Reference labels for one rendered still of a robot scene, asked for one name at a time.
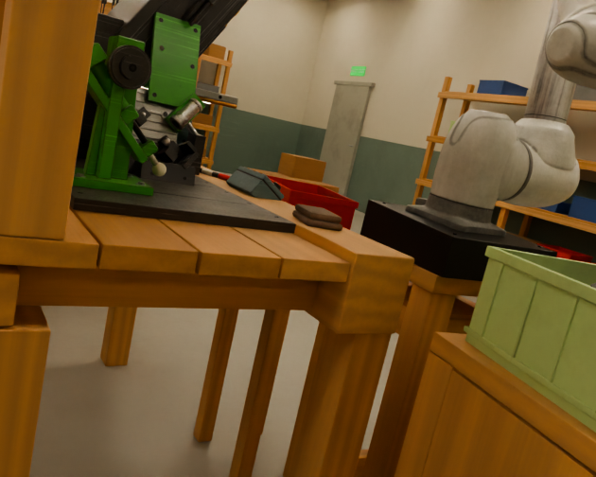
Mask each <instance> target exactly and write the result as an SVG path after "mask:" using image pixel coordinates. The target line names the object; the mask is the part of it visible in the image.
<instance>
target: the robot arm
mask: <svg viewBox="0 0 596 477"><path fill-rule="evenodd" d="M576 84H579V85H582V86H585V87H588V88H592V89H596V0H552V7H551V11H550V15H549V19H548V23H547V26H546V30H545V34H544V38H543V42H542V46H541V49H540V53H539V57H538V61H537V65H536V69H535V75H534V79H533V83H532V87H531V91H530V95H529V99H528V103H527V107H526V111H525V115H524V118H521V119H520V120H519V121H518V122H516V123H514V121H513V120H512V119H511V118H510V117H509V116H508V115H506V114H499V113H492V112H486V111H480V110H473V109H471V110H468V111H467V112H466V113H465V114H462V115H461V116H460V117H459V118H458V120H457V121H456V122H455V124H454V125H453V126H452V128H451V129H450V131H449V133H448V135H447V138H446V140H445V142H444V145H443V147H442V149H441V152H440V155H439V158H438V161H437V165H436V168H435V171H434V175H433V180H432V186H431V190H430V194H429V197H428V198H427V199H425V198H418V199H416V201H415V205H409V204H408V205H407V206H406V211H408V212H411V213H413V214H416V215H418V216H421V217H423V218H426V219H429V220H431V221H435V222H438V223H440V224H443V225H445V226H447V227H449V228H451V229H453V230H456V231H460V232H464V233H466V232H469V233H478V234H486V235H495V236H500V237H505V235H506V231H505V230H503V229H501V228H499V227H498V226H497V225H495V224H493V223H491V218H492V214H493V209H494V207H495V204H496V202H497V201H502V202H505V203H509V204H514V205H519V206H526V207H546V206H551V205H554V204H558V203H562V202H563V201H565V200H566V199H568V198H569V197H570V196H571V195H572V194H573V193H574V191H575V190H576V188H577V186H578V184H579V180H580V169H579V164H578V161H577V159H576V158H575V146H574V138H575V136H574V134H573V131H572V130H571V128H570V126H569V125H567V120H568V116H569V112H570V105H571V102H572V99H573V95H574V91H575V87H576Z"/></svg>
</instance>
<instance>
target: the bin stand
mask: <svg viewBox="0 0 596 477"><path fill-rule="evenodd" d="M238 311H239V309H219V313H218V318H217V322H216V326H215V331H214V336H213V341H212V345H211V350H210V355H209V360H208V364H207V369H206V374H205V378H204V383H203V387H202V396H201V401H200V406H199V410H198V415H197V420H196V425H195V429H194V436H195V437H196V439H197V440H198V442H204V441H211V440H212V436H213V431H214V427H215V423H216V418H217V413H218V408H219V401H220V396H221V391H222V386H223V383H224V378H225V373H226V368H227V364H228V360H229V355H230V350H231V346H232V341H233V337H234V332H235V328H236V323H237V315H238ZM289 313H290V310H285V309H265V314H264V318H263V323H262V327H261V331H260V335H259V340H258V344H257V349H256V353H255V357H254V365H253V370H252V374H251V378H250V383H249V387H248V392H247V396H246V400H245V404H244V409H243V413H242V418H241V422H240V426H239V431H238V435H237V442H236V447H235V452H234V456H233V461H232V465H231V469H230V473H229V477H252V472H253V468H254V460H255V457H256V452H257V448H258V444H259V439H260V435H261V434H262V433H263V429H264V425H265V420H266V416H267V412H268V408H269V404H270V399H271V395H272V388H273V384H274V379H275V375H276V370H277V366H278V363H279V358H280V354H281V349H282V345H283V342H284V337H285V333H286V328H287V324H288V320H289ZM324 329H325V325H324V324H322V323H321V322H319V325H318V329H317V333H316V338H315V342H314V346H313V349H312V353H311V358H310V362H309V366H308V370H307V377H306V381H305V385H304V389H303V393H302V397H301V401H300V405H299V409H298V413H297V417H296V421H295V425H294V429H293V433H292V438H291V441H290V445H289V452H288V457H287V461H286V464H285V468H284V472H283V476H284V477H289V475H290V471H291V467H292V463H293V458H294V454H295V451H296V447H297V443H298V439H299V435H300V431H301V427H302V423H303V419H304V415H305V411H306V406H307V400H308V396H309V392H310V388H311V383H312V380H313V376H314V372H315V368H316V364H317V361H318V356H319V352H320V348H321V344H322V340H323V337H324Z"/></svg>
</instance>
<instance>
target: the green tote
mask: <svg viewBox="0 0 596 477"><path fill-rule="evenodd" d="M485 255H486V256H488V257H489V259H488V262H487V266H486V269H485V273H484V276H483V280H482V284H481V288H480V291H479V295H478V298H477V302H476V305H475V308H474V311H473V315H472V318H471V321H470V325H469V326H464V331H465V332H466V333H467V334H466V338H465V340H466V341H467V342H468V343H470V344H471V345H473V346H474V347H476V348H477V349H479V350H480V351H481V352H482V353H483V354H485V355H486V356H487V357H489V358H490V359H492V360H493V361H495V362H496V363H498V364H499V365H501V366H502V367H504V368H505V369H506V370H508V371H509V372H511V373H512V374H513V375H515V376H516V377H518V378H519V379H521V380H522V381H524V382H525V383H527V384H528V385H529V386H531V387H532V388H534V389H535V390H536V391H537V392H538V393H540V394H541V395H543V396H544V397H545V398H547V399H549V400H550V401H552V402H553V403H554V404H556V405H557V406H559V407H560V408H561V409H563V410H564V411H566V412H567V413H569V414H570V415H572V416H573V417H575V418H576V419H578V420H579V421H580V422H582V423H583V424H585V425H586V426H587V427H589V428H590V429H592V430H593V431H594V432H596V289H595V288H593V287H590V285H591V284H593V283H596V264H592V263H587V262H582V261H576V260H570V259H564V258H560V257H554V256H543V255H538V254H533V253H527V252H521V251H516V250H510V249H505V248H500V247H494V246H487V248H486V251H485Z"/></svg>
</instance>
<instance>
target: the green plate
mask: <svg viewBox="0 0 596 477"><path fill-rule="evenodd" d="M200 37H201V26H199V25H195V24H194V25H193V26H191V25H190V24H189V22H187V21H184V20H180V19H177V18H174V17H171V16H168V15H164V14H162V13H159V12H155V13H154V20H153V31H152V42H151V53H150V63H151V75H150V78H149V81H148V82H147V83H146V84H145V85H144V88H148V96H147V101H149V102H153V103H158V104H162V105H166V106H170V107H175V108H177V107H179V106H180V105H181V104H182V103H183V102H184V101H185V100H186V99H188V98H189V97H190V96H191V95H192V94H193V93H194V92H195V93H196V83H197V72H198V60H199V49H200ZM160 46H163V47H164V50H163V51H162V50H160Z"/></svg>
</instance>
